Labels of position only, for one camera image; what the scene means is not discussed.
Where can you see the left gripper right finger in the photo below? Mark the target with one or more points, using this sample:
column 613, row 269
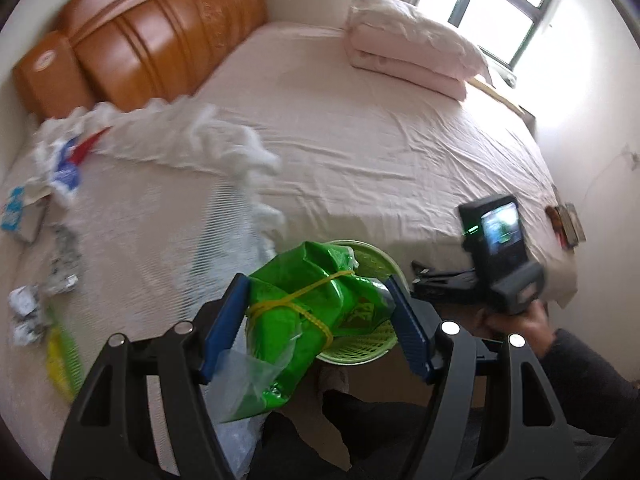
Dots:
column 492, row 413

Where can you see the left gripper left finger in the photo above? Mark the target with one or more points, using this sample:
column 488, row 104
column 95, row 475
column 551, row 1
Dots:
column 108, row 433

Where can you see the green yellow snack bag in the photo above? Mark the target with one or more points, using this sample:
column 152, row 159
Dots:
column 63, row 363

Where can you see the person right hand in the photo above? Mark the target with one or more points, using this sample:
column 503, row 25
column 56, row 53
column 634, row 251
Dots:
column 533, row 325

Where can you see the crumpled printed paper ball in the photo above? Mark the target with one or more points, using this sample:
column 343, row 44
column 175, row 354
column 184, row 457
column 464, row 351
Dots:
column 30, row 321

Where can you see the pink bed sheet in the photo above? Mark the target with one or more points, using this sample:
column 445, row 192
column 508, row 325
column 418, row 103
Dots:
column 369, row 157

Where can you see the green plastic waste basket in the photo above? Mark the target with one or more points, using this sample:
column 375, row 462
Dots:
column 364, row 336

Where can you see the silver foil wrapper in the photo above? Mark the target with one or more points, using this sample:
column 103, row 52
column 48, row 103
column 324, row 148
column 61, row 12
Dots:
column 65, row 265

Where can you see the white lace cover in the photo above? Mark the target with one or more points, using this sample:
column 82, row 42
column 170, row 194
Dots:
column 166, row 212

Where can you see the folded pink quilt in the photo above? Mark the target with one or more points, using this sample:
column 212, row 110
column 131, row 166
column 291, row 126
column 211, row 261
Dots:
column 394, row 38

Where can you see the dark framed window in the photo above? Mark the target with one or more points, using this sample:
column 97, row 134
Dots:
column 503, row 29

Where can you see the blue white milk carton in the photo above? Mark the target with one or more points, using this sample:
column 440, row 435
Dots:
column 23, row 213

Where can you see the red plastic wrapper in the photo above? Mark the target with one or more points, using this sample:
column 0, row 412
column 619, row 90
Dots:
column 84, row 148

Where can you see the white crumpled plastic bag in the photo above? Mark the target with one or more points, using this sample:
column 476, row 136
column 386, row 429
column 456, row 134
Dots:
column 60, row 177

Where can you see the wooden headboard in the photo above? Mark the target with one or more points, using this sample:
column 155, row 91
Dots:
column 127, row 52

